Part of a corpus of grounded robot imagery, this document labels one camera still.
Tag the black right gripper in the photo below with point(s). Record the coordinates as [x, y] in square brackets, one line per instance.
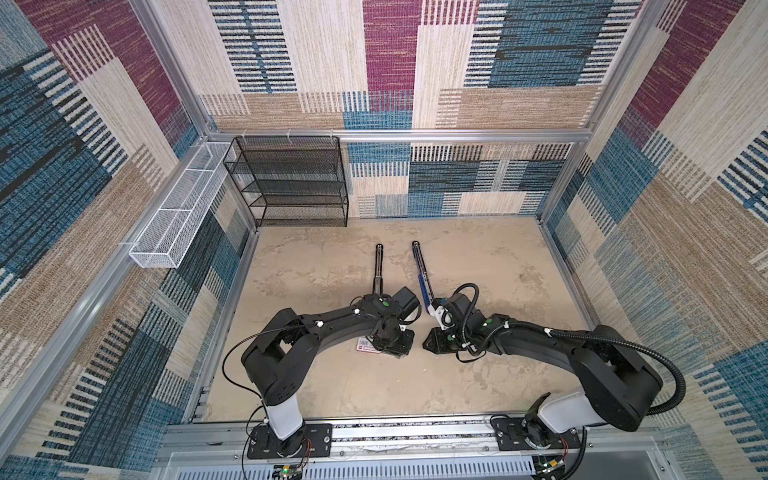
[436, 344]

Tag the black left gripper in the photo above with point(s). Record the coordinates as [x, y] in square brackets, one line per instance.
[404, 348]

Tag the red white staple box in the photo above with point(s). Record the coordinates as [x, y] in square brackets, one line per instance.
[363, 345]

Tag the blue stapler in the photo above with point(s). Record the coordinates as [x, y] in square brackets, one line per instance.
[424, 282]

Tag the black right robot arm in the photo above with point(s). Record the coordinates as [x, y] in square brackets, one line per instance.
[620, 382]

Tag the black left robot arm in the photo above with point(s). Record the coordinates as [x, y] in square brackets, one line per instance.
[280, 357]

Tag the black mesh shelf rack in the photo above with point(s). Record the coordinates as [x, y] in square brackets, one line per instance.
[290, 181]

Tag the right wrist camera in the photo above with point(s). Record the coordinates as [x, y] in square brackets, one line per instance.
[439, 312]

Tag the aluminium front rail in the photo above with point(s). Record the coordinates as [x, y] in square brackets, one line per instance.
[479, 446]

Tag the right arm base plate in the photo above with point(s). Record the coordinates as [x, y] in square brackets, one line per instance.
[519, 434]

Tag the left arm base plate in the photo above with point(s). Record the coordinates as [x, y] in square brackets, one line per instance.
[312, 440]

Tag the white wire mesh basket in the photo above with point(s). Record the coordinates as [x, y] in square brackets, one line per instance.
[166, 239]

